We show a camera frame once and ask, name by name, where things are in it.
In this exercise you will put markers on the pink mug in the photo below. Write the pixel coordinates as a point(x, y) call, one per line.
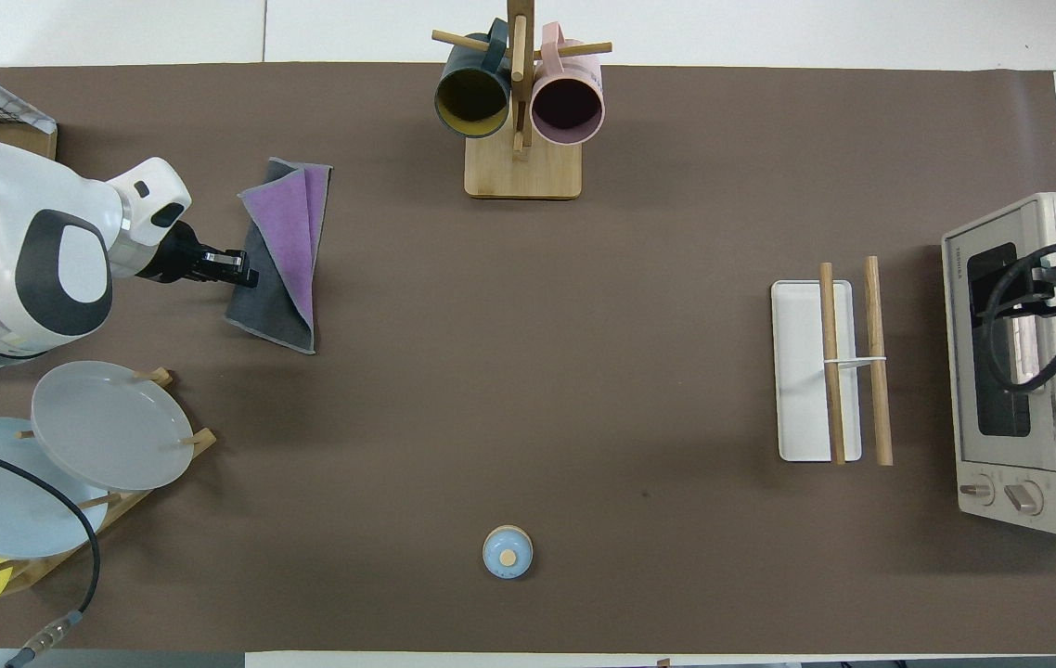
point(568, 104)

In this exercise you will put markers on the white wooden towel rack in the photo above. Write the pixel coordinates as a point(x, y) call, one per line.
point(802, 371)

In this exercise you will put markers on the dark green mug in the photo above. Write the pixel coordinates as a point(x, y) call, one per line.
point(472, 97)

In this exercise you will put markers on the wooden plate rack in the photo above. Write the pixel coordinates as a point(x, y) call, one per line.
point(201, 440)

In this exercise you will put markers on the wooden mug tree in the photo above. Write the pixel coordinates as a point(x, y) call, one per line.
point(523, 176)

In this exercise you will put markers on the grey plate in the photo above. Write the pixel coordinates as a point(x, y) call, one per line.
point(110, 427)

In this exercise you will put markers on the large brown table mat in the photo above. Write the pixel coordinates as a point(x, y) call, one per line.
point(491, 371)

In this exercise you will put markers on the purple and grey towel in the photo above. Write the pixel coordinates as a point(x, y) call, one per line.
point(291, 250)

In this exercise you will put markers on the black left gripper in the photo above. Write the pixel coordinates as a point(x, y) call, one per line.
point(177, 260)

